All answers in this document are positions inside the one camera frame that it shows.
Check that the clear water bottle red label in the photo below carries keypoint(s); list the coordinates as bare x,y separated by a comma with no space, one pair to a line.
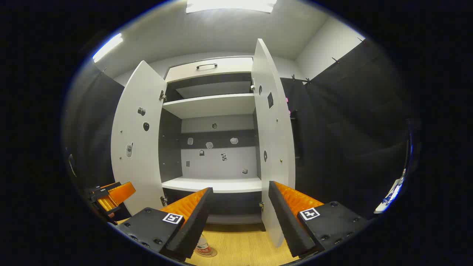
202,246

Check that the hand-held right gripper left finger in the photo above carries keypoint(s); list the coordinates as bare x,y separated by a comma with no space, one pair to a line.
196,225

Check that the ceiling light strip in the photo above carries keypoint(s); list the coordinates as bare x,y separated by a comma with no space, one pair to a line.
108,47

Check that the black backdrop cloth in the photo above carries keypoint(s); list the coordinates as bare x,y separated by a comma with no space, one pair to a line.
351,129
96,122

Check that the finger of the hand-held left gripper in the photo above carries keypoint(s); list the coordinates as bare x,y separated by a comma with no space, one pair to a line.
122,193
106,204

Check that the ceiling light panel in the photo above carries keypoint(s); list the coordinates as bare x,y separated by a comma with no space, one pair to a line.
229,5

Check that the white side desk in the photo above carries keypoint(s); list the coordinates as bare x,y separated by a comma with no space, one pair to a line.
385,206

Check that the white cabinet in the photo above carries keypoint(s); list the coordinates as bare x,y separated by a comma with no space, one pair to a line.
214,105

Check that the white cabinet upper drawer front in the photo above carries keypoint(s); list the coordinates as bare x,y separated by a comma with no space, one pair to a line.
229,66

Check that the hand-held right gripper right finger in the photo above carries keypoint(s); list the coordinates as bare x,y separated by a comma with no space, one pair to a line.
288,221

